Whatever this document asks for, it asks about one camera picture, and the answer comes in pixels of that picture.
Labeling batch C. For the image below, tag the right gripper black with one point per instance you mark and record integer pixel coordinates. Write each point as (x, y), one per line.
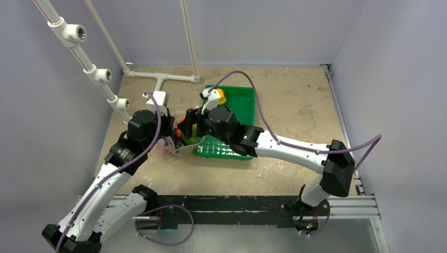
(192, 119)

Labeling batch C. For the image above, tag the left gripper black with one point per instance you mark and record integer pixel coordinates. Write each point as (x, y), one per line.
(168, 120)

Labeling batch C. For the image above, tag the clear zip top bag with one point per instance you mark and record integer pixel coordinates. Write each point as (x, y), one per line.
(172, 144)

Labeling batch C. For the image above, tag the yellow bell pepper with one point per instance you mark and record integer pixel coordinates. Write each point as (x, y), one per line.
(223, 97)

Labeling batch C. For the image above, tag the green orange mango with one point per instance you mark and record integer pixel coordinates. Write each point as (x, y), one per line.
(193, 139)

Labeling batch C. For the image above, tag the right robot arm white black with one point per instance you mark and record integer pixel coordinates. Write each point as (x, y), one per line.
(334, 167)

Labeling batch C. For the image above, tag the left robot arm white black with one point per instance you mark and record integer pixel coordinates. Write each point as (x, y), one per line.
(88, 225)

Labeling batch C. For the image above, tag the green plastic tray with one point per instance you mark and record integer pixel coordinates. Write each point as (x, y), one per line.
(241, 101)

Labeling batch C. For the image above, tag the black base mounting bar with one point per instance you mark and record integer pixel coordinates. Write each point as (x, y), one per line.
(279, 211)

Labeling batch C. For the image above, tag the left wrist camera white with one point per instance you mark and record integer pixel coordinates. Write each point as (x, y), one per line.
(157, 101)

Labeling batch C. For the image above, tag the aluminium frame rail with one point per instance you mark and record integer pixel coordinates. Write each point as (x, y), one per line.
(223, 125)

